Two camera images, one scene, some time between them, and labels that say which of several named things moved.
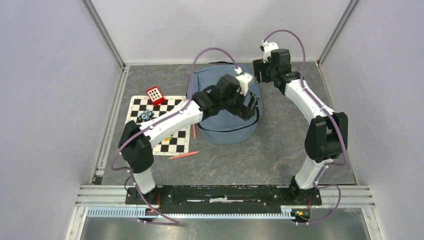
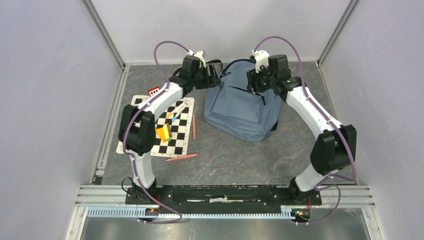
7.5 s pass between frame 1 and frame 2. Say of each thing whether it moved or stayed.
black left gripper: moved
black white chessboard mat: stayed
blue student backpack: moved
